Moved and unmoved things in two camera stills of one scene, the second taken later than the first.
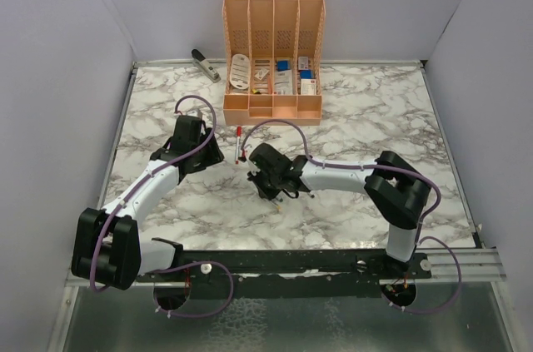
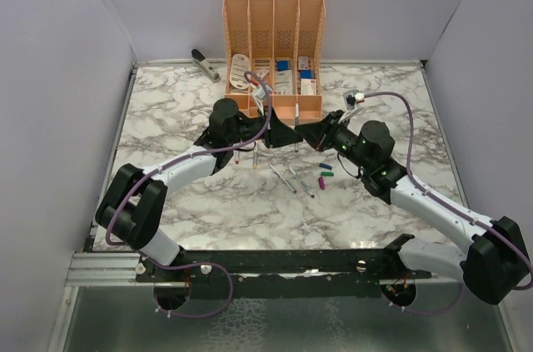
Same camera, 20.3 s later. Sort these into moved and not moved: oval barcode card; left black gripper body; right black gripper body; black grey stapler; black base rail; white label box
Moved: right black gripper body; left black gripper body
Not moved: oval barcode card; white label box; black base rail; black grey stapler
